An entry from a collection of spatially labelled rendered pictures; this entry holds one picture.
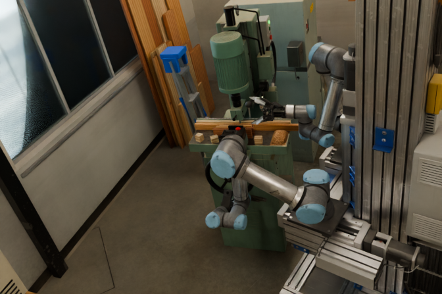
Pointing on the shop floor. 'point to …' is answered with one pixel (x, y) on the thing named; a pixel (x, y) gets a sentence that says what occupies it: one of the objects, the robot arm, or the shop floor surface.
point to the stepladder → (177, 60)
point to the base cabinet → (258, 214)
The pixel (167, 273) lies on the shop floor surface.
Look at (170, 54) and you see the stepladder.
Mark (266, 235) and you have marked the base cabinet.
